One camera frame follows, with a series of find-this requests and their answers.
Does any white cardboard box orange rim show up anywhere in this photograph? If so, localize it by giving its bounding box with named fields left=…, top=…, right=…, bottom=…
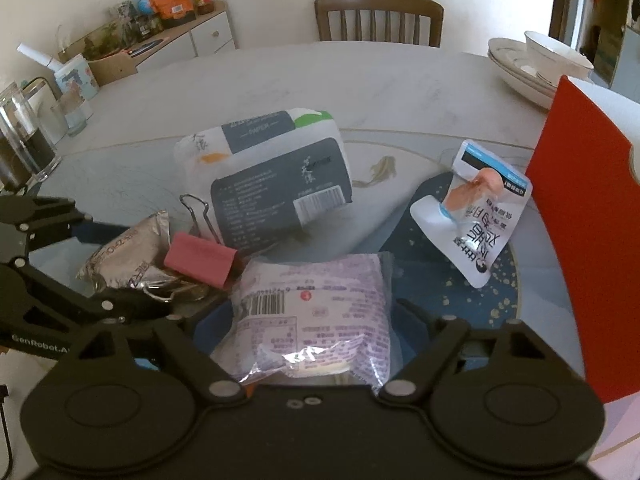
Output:
left=525, top=75, right=640, bottom=406

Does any clear glass tumbler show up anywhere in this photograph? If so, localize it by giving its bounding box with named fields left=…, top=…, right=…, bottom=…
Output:
left=50, top=95, right=93, bottom=137

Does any glass bottles cluster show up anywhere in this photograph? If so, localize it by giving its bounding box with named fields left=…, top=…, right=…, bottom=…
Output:
left=107, top=0, right=163, bottom=41

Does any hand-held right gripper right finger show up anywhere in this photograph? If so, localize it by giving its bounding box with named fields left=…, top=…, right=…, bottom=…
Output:
left=379, top=300, right=566, bottom=403

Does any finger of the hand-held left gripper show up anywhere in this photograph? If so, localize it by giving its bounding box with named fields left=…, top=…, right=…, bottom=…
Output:
left=0, top=195, right=95, bottom=263
left=0, top=259, right=191, bottom=327

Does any pink binder clip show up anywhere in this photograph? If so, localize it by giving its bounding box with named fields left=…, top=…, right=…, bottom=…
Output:
left=142, top=194, right=240, bottom=306

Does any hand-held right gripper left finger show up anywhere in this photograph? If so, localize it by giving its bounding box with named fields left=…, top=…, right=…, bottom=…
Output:
left=67, top=316, right=248, bottom=402

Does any brown door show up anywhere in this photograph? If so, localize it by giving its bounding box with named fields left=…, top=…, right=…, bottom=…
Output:
left=547, top=0, right=586, bottom=46

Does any printed paper cup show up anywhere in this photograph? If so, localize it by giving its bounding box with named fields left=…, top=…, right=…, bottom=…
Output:
left=54, top=55, right=98, bottom=101

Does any white printed pouch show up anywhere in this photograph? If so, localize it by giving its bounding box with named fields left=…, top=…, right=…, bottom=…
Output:
left=410, top=140, right=533, bottom=288

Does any white gold-rimmed bowl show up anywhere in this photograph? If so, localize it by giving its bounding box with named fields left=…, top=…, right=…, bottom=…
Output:
left=524, top=30, right=595, bottom=86

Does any purple printed snack packet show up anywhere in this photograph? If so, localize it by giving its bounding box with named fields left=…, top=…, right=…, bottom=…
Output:
left=210, top=252, right=396, bottom=396

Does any white marble desktop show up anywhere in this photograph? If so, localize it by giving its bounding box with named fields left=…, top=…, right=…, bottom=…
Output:
left=0, top=40, right=640, bottom=480

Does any white paper roll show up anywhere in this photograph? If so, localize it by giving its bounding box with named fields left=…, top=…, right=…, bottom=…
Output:
left=17, top=42, right=63, bottom=68

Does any black cable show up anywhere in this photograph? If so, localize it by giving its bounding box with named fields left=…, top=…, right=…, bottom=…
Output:
left=0, top=385, right=16, bottom=476

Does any white sideboard with wooden top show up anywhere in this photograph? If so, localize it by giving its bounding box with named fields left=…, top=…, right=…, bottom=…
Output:
left=125, top=0, right=238, bottom=73

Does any large white gold-rimmed plate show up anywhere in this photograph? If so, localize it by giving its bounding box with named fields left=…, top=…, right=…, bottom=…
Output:
left=492, top=75, right=561, bottom=111

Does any silver foil snack packet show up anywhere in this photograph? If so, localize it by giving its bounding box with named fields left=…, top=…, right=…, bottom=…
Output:
left=76, top=211, right=211, bottom=303

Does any small white gold-rimmed plate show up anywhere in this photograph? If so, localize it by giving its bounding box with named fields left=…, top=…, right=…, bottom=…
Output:
left=492, top=42, right=556, bottom=88

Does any glass pitcher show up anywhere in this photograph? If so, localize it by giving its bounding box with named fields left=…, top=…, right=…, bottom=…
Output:
left=0, top=77, right=63, bottom=186

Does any stack of white plates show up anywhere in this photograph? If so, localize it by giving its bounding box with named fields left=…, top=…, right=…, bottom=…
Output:
left=487, top=37, right=558, bottom=103

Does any white grey tissue pack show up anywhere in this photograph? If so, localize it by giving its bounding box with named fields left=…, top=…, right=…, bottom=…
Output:
left=174, top=108, right=355, bottom=252

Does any wooden planter box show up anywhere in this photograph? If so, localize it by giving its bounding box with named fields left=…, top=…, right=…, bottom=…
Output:
left=60, top=22, right=138, bottom=86

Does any wooden chair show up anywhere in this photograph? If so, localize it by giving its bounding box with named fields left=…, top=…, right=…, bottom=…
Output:
left=314, top=0, right=445, bottom=48

